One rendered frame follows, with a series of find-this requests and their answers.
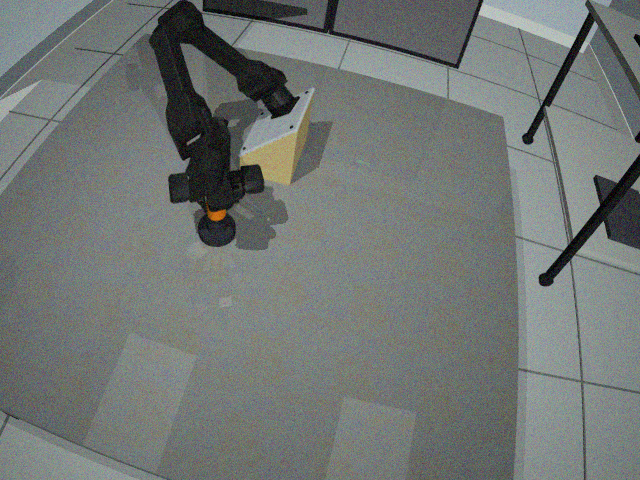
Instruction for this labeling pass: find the orange knob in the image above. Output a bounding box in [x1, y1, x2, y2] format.
[206, 200, 226, 220]

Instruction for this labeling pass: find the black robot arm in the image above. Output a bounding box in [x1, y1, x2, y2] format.
[149, 0, 300, 213]

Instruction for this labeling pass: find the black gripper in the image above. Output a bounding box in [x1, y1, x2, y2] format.
[168, 159, 265, 213]

